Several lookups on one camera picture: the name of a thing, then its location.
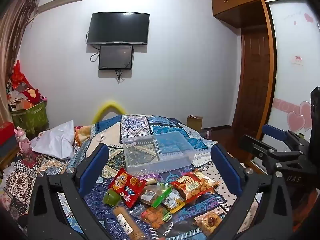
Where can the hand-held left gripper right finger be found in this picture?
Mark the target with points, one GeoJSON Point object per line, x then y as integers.
{"type": "Point", "coordinates": [224, 170]}

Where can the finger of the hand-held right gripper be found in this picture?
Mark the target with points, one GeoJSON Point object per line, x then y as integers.
{"type": "Point", "coordinates": [275, 132]}
{"type": "Point", "coordinates": [255, 143]}

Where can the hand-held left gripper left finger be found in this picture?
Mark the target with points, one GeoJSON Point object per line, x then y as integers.
{"type": "Point", "coordinates": [97, 164]}

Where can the red white peanut snack packet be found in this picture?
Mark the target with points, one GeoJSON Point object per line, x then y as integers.
{"type": "Point", "coordinates": [193, 185]}

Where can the green jelly cup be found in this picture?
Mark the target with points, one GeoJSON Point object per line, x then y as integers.
{"type": "Point", "coordinates": [111, 198]}

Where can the clear pastry packet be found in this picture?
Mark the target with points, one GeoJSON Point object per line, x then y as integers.
{"type": "Point", "coordinates": [207, 222]}

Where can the small yellow snack packet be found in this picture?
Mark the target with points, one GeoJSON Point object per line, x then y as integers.
{"type": "Point", "coordinates": [175, 201]}

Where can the brown cookie packet green trim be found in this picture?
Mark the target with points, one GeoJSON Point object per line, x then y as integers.
{"type": "Point", "coordinates": [151, 195]}

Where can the clear plastic container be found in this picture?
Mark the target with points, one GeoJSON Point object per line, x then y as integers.
{"type": "Point", "coordinates": [160, 152]}

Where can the round biscuit roll packet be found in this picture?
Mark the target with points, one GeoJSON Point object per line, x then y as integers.
{"type": "Point", "coordinates": [127, 223]}

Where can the clear packet orange crackers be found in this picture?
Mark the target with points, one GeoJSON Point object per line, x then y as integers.
{"type": "Point", "coordinates": [152, 217]}

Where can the orange floral blanket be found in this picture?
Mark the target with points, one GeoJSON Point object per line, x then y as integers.
{"type": "Point", "coordinates": [82, 133]}

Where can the white plastic bag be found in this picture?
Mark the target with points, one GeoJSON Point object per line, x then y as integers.
{"type": "Point", "coordinates": [55, 140]}

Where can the cardboard box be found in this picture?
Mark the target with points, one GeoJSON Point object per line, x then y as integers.
{"type": "Point", "coordinates": [194, 123]}

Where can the small white candy packet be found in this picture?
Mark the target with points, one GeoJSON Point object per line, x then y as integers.
{"type": "Point", "coordinates": [150, 180]}

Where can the brown wooden door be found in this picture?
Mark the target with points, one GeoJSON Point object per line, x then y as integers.
{"type": "Point", "coordinates": [253, 80]}

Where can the yellow foam arch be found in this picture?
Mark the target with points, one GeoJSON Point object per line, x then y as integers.
{"type": "Point", "coordinates": [110, 105]}

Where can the pink door sticker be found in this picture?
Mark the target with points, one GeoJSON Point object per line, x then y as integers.
{"type": "Point", "coordinates": [297, 60]}

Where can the pink plush toy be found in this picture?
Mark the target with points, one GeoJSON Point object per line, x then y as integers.
{"type": "Point", "coordinates": [23, 142]}

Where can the green storage box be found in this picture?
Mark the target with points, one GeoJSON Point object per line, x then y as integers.
{"type": "Point", "coordinates": [32, 120]}

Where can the red flat box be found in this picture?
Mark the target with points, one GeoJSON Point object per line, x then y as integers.
{"type": "Point", "coordinates": [6, 132]}

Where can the white sliding door pink hearts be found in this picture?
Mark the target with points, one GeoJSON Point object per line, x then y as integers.
{"type": "Point", "coordinates": [292, 37]}

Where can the pile of red decorations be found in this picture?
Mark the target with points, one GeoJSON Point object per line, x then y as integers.
{"type": "Point", "coordinates": [21, 87]}

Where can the wooden wardrobe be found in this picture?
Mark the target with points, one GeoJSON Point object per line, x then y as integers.
{"type": "Point", "coordinates": [230, 2]}

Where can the beige pink curtain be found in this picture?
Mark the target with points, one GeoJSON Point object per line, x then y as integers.
{"type": "Point", "coordinates": [12, 42]}

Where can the small black wall monitor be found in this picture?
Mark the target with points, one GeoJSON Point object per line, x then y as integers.
{"type": "Point", "coordinates": [115, 57]}

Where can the large black wall television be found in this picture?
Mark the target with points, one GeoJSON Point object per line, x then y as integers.
{"type": "Point", "coordinates": [117, 27]}

